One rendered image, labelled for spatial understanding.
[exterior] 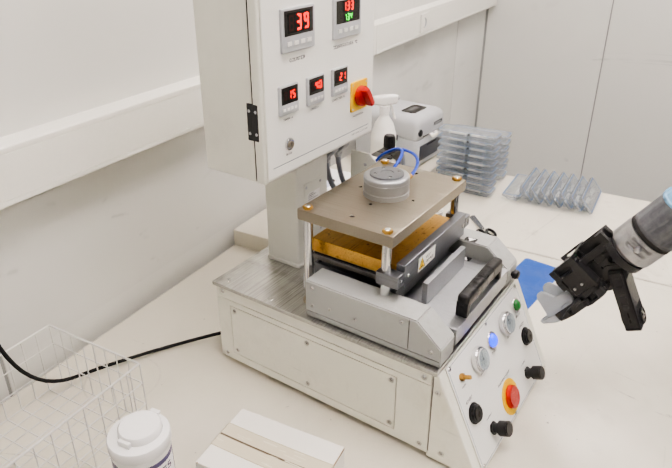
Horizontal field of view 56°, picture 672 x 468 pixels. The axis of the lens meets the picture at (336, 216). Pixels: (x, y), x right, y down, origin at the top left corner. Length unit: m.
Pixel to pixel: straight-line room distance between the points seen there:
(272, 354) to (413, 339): 0.31
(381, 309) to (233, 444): 0.30
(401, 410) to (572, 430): 0.31
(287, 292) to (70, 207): 0.45
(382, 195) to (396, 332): 0.23
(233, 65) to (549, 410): 0.80
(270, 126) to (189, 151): 0.54
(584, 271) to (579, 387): 0.28
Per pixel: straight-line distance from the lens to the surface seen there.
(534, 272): 1.62
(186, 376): 1.26
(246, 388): 1.22
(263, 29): 0.95
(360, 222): 0.98
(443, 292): 1.08
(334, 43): 1.10
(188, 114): 1.41
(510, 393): 1.15
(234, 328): 1.22
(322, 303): 1.04
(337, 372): 1.09
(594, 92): 3.45
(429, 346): 0.96
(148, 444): 0.95
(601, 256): 1.10
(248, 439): 1.00
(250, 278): 1.18
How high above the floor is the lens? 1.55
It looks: 26 degrees down
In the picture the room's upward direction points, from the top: straight up
